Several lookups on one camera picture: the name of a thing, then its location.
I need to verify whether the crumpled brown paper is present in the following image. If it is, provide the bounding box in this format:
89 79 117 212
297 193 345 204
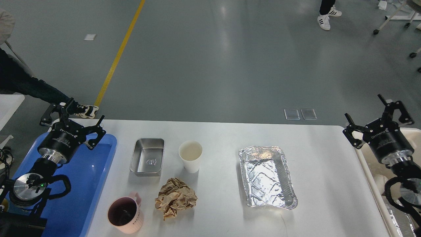
155 177 198 221

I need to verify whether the white paper cup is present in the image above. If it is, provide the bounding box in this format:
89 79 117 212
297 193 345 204
178 141 203 173

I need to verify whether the foil tray in bin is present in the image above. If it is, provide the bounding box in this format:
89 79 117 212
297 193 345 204
382 197 416 237

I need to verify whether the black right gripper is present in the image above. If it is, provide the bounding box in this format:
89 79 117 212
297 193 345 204
343 94 415 164

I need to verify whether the person in black trousers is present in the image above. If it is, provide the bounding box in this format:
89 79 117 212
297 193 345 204
317 0 342 31

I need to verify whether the left clear floor plate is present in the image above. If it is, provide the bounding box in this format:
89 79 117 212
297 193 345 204
284 109 300 120

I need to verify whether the blue plastic tray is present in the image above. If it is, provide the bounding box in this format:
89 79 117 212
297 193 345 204
7 134 117 237

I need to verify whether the white wheeled cart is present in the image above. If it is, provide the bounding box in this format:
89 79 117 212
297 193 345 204
370 0 420 78

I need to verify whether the white object in bin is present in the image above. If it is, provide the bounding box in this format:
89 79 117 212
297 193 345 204
373 174 388 196

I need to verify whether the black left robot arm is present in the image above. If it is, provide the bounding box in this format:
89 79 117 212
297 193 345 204
1 99 106 237

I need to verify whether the white floor sticker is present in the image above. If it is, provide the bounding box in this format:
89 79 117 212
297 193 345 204
83 34 97 41

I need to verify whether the person with patterned sneaker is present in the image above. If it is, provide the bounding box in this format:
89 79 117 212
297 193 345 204
0 8 99 119

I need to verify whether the aluminium foil tray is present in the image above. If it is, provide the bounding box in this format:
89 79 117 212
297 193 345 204
238 146 298 210

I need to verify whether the right clear floor plate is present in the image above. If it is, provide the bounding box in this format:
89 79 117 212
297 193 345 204
300 108 318 120

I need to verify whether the beige plastic bin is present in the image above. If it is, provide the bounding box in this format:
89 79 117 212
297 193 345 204
355 128 421 237

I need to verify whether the clear floor plate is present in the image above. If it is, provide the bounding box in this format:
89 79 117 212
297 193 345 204
284 109 300 120
300 108 318 120

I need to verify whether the pink ribbed mug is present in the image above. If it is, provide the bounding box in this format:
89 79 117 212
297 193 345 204
107 192 144 234

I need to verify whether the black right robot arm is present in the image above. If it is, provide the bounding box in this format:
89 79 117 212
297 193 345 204
343 94 421 225

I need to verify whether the white side table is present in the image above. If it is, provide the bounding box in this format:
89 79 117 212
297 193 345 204
0 94 25 130

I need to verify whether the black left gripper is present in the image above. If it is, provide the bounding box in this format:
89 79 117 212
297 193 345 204
37 102 106 164

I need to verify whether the stainless steel rectangular container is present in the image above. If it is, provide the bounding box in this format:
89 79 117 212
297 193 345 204
129 138 164 177

